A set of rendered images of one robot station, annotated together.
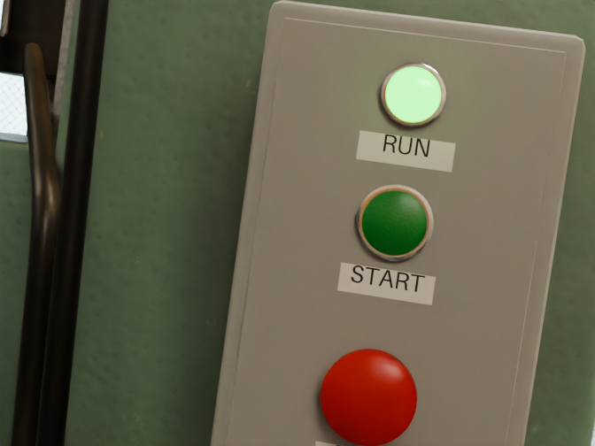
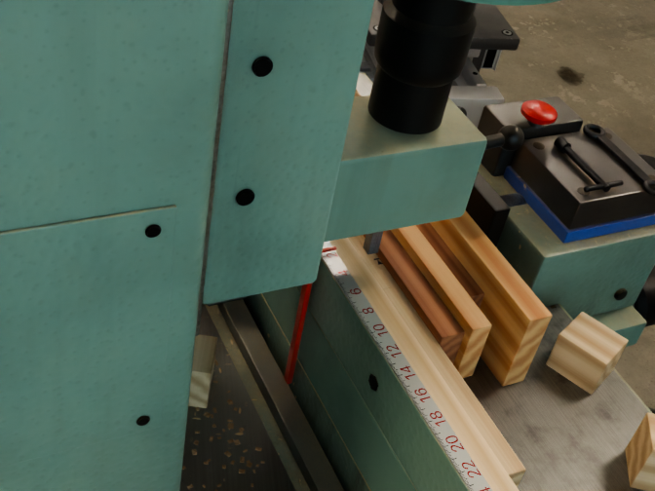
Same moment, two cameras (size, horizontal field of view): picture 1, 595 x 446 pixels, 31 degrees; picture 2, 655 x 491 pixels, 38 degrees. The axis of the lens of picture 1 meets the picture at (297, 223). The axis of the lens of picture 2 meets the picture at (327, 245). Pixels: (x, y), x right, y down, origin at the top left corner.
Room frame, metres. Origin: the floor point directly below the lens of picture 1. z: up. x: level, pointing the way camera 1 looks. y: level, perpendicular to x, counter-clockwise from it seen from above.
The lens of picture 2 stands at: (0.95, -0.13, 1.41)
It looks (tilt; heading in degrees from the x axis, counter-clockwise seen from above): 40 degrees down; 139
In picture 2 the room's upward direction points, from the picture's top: 12 degrees clockwise
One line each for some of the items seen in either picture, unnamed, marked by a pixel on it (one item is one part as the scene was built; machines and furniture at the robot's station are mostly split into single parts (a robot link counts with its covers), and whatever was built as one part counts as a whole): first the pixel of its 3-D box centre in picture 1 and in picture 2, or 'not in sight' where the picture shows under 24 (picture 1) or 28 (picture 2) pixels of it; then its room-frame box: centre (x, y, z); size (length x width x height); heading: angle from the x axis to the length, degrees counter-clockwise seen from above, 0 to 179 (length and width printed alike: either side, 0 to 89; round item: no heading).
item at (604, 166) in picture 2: not in sight; (570, 160); (0.56, 0.46, 0.99); 0.13 x 0.11 x 0.06; 172
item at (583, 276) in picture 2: not in sight; (546, 231); (0.57, 0.45, 0.92); 0.15 x 0.13 x 0.09; 172
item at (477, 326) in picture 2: not in sight; (403, 256); (0.55, 0.30, 0.93); 0.22 x 0.02 x 0.06; 172
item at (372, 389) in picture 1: (368, 396); not in sight; (0.33, -0.03, 1.36); 0.03 x 0.01 x 0.03; 82
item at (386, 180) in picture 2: not in sight; (365, 170); (0.55, 0.24, 1.03); 0.14 x 0.07 x 0.09; 82
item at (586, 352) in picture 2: not in sight; (586, 352); (0.69, 0.38, 0.92); 0.04 x 0.04 x 0.03; 16
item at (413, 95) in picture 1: (413, 94); not in sight; (0.34, -0.03, 1.46); 0.02 x 0.01 x 0.02; 82
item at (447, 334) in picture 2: not in sight; (382, 265); (0.55, 0.28, 0.92); 0.20 x 0.02 x 0.05; 172
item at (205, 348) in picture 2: not in sight; (190, 369); (0.51, 0.14, 0.82); 0.04 x 0.04 x 0.04; 54
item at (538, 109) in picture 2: not in sight; (539, 112); (0.53, 0.44, 1.02); 0.03 x 0.03 x 0.01
